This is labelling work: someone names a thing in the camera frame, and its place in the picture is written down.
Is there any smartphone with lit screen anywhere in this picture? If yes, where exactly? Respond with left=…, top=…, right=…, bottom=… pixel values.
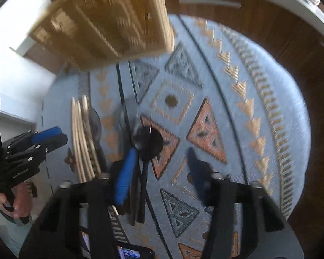
left=79, top=227, right=156, bottom=259

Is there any silver cabinet handle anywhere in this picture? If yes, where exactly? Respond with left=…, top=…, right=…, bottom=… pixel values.
left=179, top=0, right=242, bottom=9

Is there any wooden chopstick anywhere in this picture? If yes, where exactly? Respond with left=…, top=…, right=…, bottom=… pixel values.
left=71, top=97, right=84, bottom=183
left=81, top=95, right=101, bottom=175
left=75, top=101, right=93, bottom=181

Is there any black plastic spoon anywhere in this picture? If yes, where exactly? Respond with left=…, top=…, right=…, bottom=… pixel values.
left=129, top=126, right=164, bottom=226

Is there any beige plastic utensil basket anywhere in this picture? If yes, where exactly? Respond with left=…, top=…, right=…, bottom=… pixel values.
left=29, top=0, right=174, bottom=71

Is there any blue patterned round mat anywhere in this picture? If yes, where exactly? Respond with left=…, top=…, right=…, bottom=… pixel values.
left=37, top=15, right=311, bottom=258

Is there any steel spoon upper middle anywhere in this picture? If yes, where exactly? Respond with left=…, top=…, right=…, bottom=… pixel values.
left=116, top=106, right=130, bottom=154

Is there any person's left hand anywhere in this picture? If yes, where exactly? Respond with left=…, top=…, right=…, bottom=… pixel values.
left=0, top=182, right=32, bottom=219

